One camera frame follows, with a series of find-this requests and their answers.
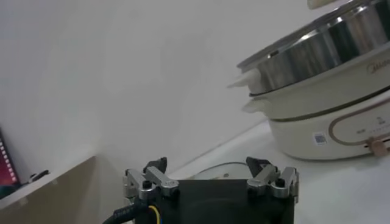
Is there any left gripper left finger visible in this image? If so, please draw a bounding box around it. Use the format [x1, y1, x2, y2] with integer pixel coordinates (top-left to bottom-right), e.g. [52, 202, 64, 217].
[122, 156, 180, 201]

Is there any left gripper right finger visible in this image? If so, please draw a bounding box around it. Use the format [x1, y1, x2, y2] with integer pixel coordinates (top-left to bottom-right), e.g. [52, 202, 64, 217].
[245, 156, 300, 204]

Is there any stainless steel steamer basket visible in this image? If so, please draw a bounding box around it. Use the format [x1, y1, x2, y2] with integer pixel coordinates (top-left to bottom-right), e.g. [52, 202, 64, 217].
[227, 0, 390, 97]

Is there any white electric cooker base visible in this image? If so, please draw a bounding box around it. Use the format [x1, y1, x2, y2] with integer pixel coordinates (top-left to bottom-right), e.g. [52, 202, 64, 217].
[242, 45, 390, 161]

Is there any white side table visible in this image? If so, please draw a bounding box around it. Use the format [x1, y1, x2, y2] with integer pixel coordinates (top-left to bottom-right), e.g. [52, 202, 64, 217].
[0, 155, 98, 224]

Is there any small black device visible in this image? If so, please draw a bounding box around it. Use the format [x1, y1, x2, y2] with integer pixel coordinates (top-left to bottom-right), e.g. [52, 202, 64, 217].
[29, 169, 51, 183]

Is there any red black device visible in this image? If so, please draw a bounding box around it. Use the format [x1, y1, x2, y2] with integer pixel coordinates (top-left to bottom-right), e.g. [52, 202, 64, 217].
[0, 127, 21, 198]

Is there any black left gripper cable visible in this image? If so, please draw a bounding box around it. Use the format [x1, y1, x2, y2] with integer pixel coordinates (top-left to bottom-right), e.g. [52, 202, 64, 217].
[102, 202, 161, 224]

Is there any glass lid white handle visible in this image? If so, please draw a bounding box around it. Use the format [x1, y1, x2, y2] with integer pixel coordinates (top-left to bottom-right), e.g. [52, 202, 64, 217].
[188, 162, 254, 180]

